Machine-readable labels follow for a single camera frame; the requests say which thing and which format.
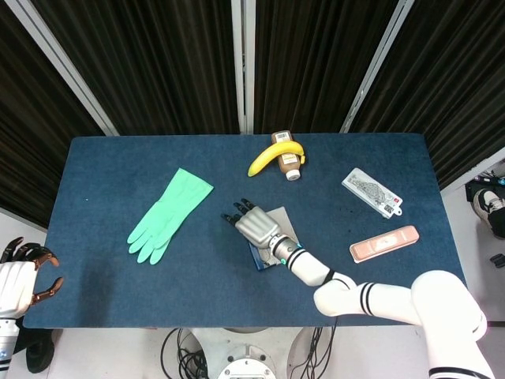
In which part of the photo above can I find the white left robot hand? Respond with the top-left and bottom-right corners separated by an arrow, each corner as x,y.
0,236 -> 64,317

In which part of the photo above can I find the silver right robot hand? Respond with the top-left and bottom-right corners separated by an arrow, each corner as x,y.
220,198 -> 286,250

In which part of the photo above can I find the grey blue notebook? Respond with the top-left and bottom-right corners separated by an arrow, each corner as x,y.
247,205 -> 301,272

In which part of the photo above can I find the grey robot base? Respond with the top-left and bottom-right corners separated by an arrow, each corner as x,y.
189,327 -> 309,379

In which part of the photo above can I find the pink rectangular case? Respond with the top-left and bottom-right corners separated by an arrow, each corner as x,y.
349,225 -> 421,265

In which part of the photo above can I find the brown sauce bottle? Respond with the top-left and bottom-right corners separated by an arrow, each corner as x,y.
271,131 -> 302,182

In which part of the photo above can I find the yellow banana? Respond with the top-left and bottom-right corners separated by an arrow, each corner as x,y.
247,141 -> 307,178

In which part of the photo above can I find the green rubber glove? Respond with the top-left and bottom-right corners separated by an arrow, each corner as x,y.
126,167 -> 215,265

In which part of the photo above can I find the blue velvet table cloth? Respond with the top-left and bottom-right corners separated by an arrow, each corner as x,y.
22,133 -> 470,328

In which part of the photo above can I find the white printed flat package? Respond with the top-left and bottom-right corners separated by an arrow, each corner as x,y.
341,167 -> 404,219

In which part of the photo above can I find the dark pleated curtain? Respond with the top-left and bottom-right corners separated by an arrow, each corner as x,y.
254,0 -> 399,134
0,0 -> 104,228
33,0 -> 240,137
350,0 -> 505,190

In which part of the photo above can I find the black and white sneaker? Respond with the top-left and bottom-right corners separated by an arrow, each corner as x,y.
473,188 -> 505,238

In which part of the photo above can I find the black cable bundle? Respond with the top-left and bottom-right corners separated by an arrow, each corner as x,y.
287,315 -> 339,379
160,327 -> 208,379

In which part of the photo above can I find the white partition frame post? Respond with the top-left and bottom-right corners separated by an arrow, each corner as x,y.
230,0 -> 256,134
339,0 -> 415,133
15,0 -> 119,137

